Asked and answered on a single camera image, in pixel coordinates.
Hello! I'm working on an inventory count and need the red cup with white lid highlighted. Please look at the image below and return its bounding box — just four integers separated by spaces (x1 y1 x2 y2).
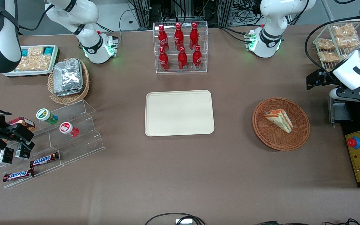
59 122 80 138

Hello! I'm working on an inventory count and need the small black box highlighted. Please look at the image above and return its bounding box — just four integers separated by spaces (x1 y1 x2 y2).
0 147 14 164
15 143 31 160

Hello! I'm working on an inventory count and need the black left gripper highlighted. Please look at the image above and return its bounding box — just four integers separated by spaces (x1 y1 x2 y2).
307 69 340 91

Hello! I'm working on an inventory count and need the clear acrylic bottle rack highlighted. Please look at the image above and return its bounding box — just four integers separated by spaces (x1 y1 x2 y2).
153 21 208 74

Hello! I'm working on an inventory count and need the tan oval wicker basket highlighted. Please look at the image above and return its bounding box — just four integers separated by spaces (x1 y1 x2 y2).
47 57 90 105

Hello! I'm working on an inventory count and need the white rectangular snack tray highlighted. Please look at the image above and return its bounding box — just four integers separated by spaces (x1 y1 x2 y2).
2 45 59 77

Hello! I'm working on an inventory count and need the beige snack bag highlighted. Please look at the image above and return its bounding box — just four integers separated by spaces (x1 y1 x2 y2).
27 47 44 57
15 56 52 72

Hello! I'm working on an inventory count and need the triangle sandwich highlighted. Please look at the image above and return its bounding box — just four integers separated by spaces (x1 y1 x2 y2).
264 108 293 134

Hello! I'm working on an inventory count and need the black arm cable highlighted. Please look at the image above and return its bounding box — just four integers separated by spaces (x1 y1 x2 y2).
304 16 360 74
17 4 55 32

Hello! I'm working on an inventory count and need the clear bag of fried snacks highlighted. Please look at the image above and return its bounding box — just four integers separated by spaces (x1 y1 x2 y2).
336 36 360 49
317 38 335 50
318 51 340 63
332 23 356 37

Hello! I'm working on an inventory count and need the brown Snickers bar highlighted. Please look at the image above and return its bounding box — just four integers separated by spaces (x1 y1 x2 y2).
2 168 35 183
30 152 60 168

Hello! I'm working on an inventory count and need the aluminium frame rack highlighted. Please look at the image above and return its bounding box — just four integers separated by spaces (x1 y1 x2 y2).
133 0 234 29

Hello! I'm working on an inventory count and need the grey metal bracket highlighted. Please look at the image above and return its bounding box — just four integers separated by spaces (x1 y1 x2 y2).
329 97 354 124

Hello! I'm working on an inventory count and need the brown round wicker basket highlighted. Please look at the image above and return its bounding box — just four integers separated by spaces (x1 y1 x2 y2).
252 97 311 152

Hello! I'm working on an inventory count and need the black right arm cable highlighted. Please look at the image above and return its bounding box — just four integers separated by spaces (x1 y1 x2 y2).
17 4 55 32

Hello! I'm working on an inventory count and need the red cola bottle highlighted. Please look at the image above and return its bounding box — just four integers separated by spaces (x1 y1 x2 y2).
192 45 202 70
178 47 188 70
174 22 184 50
158 47 170 72
189 22 199 50
158 25 170 52

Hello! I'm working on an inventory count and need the green cup with white lid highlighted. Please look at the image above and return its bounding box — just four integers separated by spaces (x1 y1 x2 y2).
36 108 59 125

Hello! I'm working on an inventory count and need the clear acrylic stepped display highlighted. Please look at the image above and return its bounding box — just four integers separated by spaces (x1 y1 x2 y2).
0 99 106 189

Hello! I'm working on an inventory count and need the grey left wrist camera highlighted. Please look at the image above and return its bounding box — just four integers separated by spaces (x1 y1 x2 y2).
329 88 343 101

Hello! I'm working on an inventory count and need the white wire shelf rack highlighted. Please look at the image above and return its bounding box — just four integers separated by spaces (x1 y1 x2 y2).
313 22 360 71

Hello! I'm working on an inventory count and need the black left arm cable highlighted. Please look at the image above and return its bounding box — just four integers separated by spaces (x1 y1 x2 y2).
304 16 360 74

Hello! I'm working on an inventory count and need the red brown chocolate box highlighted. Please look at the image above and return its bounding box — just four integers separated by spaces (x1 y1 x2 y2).
7 117 36 132

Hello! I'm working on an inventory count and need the black base cable bundle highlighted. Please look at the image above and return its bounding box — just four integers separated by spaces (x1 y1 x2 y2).
217 26 250 43

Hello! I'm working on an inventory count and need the black looped table cable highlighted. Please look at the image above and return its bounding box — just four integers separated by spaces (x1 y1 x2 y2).
144 213 206 225

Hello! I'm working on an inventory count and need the silver foil packet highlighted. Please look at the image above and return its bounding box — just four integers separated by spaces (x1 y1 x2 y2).
53 59 83 94
55 89 84 97

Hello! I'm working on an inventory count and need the black appliance housing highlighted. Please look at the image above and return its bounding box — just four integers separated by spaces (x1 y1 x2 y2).
339 102 360 188

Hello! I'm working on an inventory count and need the beige plastic serving tray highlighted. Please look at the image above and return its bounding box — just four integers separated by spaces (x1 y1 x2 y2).
145 90 215 137

